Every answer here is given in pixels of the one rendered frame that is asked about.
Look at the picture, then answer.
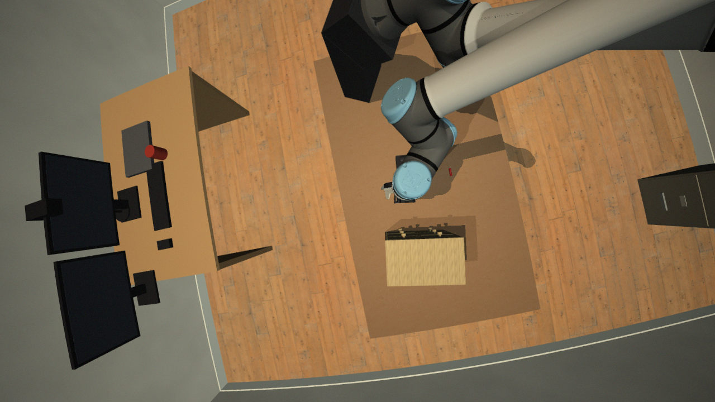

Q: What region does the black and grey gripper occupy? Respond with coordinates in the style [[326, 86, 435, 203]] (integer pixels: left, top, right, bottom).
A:
[[381, 182, 416, 203]]

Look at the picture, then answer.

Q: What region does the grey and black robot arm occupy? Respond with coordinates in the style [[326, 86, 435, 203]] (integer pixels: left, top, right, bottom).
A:
[[361, 0, 715, 200]]

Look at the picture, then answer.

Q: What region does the brown wooden chest of drawers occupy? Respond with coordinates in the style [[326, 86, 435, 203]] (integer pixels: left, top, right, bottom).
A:
[[385, 231, 466, 286]]

